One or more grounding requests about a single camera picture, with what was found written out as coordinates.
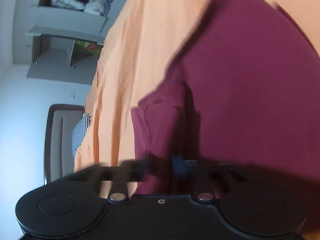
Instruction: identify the maroon long sleeve shirt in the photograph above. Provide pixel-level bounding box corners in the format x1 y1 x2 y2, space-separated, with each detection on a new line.
130 0 320 230

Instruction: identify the blue white checkered pillow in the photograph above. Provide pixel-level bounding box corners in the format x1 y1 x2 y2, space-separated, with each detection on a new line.
72 113 90 158

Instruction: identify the pile of folded clothes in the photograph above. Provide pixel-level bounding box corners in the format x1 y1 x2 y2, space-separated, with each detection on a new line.
51 0 113 17

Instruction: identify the grey open wardrobe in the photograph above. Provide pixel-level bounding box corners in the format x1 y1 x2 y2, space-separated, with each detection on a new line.
12 0 126 85

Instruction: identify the dark brown padded headboard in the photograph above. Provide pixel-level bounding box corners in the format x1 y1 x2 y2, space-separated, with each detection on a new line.
44 104 84 184

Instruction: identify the colourful bag in wardrobe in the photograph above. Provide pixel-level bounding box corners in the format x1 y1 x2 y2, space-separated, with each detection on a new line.
75 40 103 55

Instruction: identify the orange bed duvet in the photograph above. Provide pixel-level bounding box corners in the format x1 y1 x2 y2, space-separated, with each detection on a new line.
75 0 319 170

